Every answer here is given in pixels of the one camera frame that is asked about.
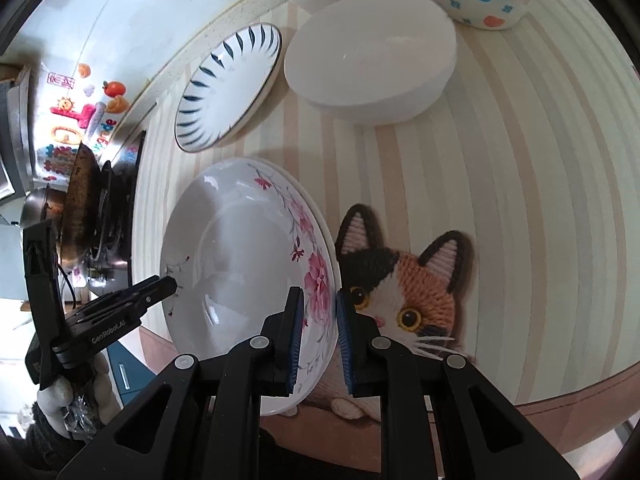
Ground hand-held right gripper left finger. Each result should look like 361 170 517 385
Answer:
55 287 306 480

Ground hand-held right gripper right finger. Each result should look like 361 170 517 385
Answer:
335 287 592 480

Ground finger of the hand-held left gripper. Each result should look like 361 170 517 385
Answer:
64 274 179 333

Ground pink floral white plate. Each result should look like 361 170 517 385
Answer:
159 157 344 417

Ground person's left forearm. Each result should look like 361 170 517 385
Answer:
22 400 76 468

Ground person's left hand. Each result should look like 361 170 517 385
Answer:
37 351 119 437

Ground blue cabinet door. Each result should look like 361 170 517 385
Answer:
106 339 152 407

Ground black gas stove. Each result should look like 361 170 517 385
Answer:
86 130 149 297

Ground metal pot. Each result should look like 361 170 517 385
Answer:
20 185 67 232

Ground dark wok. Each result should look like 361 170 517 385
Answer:
59 142 114 267

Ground metal range hood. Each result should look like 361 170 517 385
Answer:
0 62 37 202

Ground blue striped white plate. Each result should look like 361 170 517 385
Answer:
173 23 284 155

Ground striped cat table mat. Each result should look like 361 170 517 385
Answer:
131 0 640 413

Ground plain white bowl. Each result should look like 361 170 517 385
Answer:
283 0 459 126

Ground colourful wall stickers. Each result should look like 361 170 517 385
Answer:
35 62 132 184

